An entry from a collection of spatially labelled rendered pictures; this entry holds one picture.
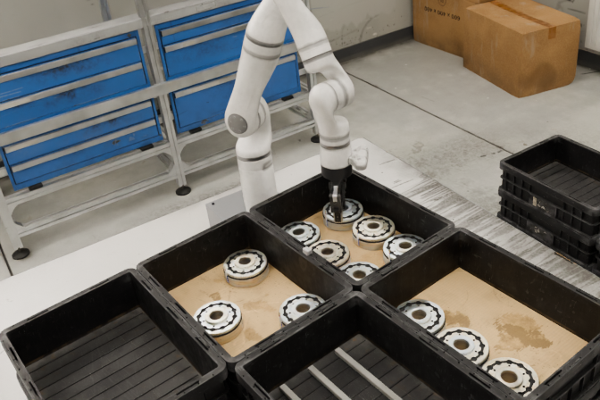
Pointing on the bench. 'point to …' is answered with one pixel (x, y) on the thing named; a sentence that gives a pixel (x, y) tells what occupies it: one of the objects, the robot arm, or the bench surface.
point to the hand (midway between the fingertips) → (339, 210)
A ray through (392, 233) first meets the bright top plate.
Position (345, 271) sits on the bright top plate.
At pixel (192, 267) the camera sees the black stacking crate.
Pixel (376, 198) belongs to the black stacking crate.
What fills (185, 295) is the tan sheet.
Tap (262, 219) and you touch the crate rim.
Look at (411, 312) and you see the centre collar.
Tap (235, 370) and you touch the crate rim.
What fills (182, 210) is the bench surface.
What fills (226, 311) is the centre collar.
